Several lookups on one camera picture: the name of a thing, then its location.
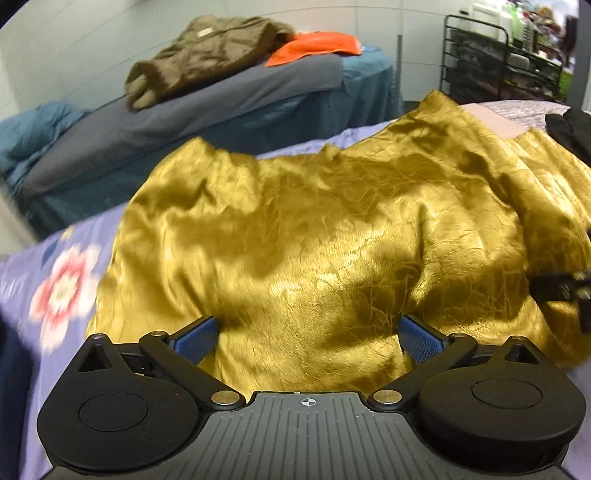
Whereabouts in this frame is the brown garment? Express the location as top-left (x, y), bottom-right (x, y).
top-left (126, 15), bottom-right (296, 112)

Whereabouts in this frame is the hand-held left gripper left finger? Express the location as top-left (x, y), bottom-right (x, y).
top-left (78, 316), bottom-right (244, 410)

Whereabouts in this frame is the gold satin jacket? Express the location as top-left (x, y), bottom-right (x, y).
top-left (85, 90), bottom-right (591, 393)

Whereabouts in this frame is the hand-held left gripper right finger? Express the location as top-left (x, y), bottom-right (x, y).
top-left (368, 315), bottom-right (550, 411)

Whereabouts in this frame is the pale pink cloth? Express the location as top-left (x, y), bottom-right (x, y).
top-left (462, 102), bottom-right (527, 139)

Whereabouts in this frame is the grey mattress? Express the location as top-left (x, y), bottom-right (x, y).
top-left (18, 53), bottom-right (345, 199)

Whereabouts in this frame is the black wire rack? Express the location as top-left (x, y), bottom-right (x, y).
top-left (441, 14), bottom-right (578, 104)

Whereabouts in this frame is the blue duvet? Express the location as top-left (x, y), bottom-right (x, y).
top-left (0, 102), bottom-right (93, 185)

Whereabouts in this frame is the purple floral bedsheet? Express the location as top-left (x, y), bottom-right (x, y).
top-left (0, 99), bottom-right (591, 480)

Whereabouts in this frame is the black cloth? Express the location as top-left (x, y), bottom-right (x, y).
top-left (545, 107), bottom-right (591, 167)

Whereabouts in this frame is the orange cloth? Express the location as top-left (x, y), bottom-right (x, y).
top-left (266, 31), bottom-right (362, 68)

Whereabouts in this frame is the grey patterned blanket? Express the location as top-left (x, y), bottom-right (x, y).
top-left (485, 99), bottom-right (571, 123)

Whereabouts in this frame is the blue bed sheet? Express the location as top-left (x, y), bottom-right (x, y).
top-left (28, 44), bottom-right (402, 241)

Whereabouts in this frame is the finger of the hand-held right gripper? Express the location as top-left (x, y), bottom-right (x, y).
top-left (530, 271), bottom-right (591, 333)

